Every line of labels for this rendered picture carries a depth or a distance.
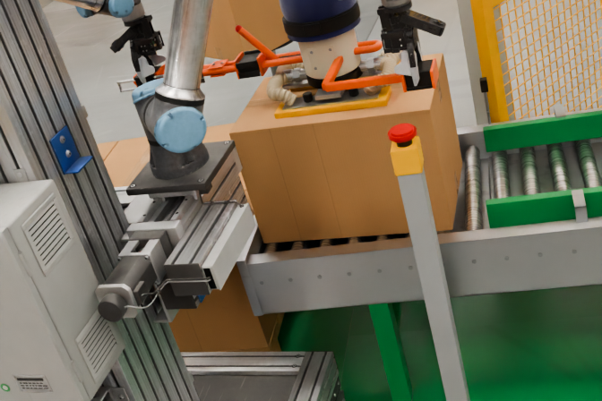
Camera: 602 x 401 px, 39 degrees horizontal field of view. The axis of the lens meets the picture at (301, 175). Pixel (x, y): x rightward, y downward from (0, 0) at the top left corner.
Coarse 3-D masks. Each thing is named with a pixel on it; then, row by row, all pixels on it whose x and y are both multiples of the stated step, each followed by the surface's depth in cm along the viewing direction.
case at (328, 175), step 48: (432, 96) 238; (240, 144) 251; (288, 144) 247; (336, 144) 243; (384, 144) 240; (432, 144) 236; (288, 192) 256; (336, 192) 252; (384, 192) 248; (432, 192) 244; (288, 240) 265
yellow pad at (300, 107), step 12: (312, 96) 249; (348, 96) 246; (360, 96) 244; (372, 96) 242; (384, 96) 241; (288, 108) 249; (300, 108) 248; (312, 108) 246; (324, 108) 245; (336, 108) 244; (348, 108) 243; (360, 108) 242
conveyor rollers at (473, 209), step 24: (552, 144) 279; (576, 144) 277; (504, 168) 273; (528, 168) 269; (552, 168) 267; (480, 192) 267; (504, 192) 260; (528, 192) 257; (480, 216) 255; (336, 240) 265; (360, 240) 258
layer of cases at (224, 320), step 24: (120, 144) 370; (144, 144) 363; (120, 168) 347; (240, 288) 277; (192, 312) 285; (216, 312) 284; (240, 312) 282; (192, 336) 291; (216, 336) 289; (240, 336) 287; (264, 336) 286
